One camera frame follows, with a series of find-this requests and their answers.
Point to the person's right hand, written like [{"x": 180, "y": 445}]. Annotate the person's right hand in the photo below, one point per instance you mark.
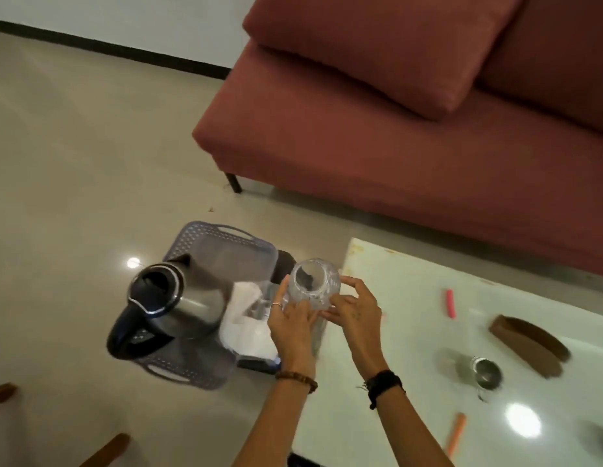
[{"x": 362, "y": 330}]

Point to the person's left hand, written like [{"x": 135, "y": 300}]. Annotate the person's left hand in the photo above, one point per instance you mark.
[{"x": 292, "y": 335}]

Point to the clear drinking glass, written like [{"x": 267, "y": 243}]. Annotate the clear drinking glass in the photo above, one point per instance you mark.
[{"x": 313, "y": 282}]

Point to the pink bag sealing clip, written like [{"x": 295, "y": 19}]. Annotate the pink bag sealing clip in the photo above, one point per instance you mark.
[{"x": 451, "y": 303}]

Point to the grey plastic basket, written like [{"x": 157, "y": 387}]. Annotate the grey plastic basket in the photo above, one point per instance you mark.
[{"x": 223, "y": 252}]

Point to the stainless steel mug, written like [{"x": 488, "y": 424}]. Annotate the stainless steel mug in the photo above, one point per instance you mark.
[{"x": 486, "y": 374}]

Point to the wide orange bag sealing clip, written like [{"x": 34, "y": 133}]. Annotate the wide orange bag sealing clip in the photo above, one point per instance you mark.
[{"x": 457, "y": 432}]

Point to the brown napkin holder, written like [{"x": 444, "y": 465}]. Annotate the brown napkin holder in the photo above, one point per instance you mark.
[{"x": 525, "y": 345}]

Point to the person's right forearm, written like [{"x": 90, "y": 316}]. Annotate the person's right forearm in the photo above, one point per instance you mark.
[{"x": 403, "y": 432}]

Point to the person's left forearm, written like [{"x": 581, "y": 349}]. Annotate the person's left forearm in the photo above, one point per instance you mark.
[{"x": 277, "y": 423}]

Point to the white glossy table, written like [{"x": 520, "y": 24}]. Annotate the white glossy table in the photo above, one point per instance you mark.
[{"x": 403, "y": 306}]

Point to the black braided wristband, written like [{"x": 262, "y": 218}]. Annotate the black braided wristband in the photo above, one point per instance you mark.
[{"x": 384, "y": 381}]

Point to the black plastic stool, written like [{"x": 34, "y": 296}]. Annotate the black plastic stool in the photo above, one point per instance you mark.
[{"x": 284, "y": 265}]

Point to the dark gold patterned garment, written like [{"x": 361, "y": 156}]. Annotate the dark gold patterned garment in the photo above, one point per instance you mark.
[{"x": 304, "y": 461}]

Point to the red fabric sofa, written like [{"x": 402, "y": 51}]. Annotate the red fabric sofa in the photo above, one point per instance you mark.
[{"x": 379, "y": 155}]

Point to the brown wooden chair leg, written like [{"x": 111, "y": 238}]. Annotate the brown wooden chair leg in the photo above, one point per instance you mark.
[
  {"x": 1, "y": 394},
  {"x": 107, "y": 449}
]

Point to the red sofa cushion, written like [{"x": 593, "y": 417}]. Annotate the red sofa cushion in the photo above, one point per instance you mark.
[{"x": 379, "y": 43}]

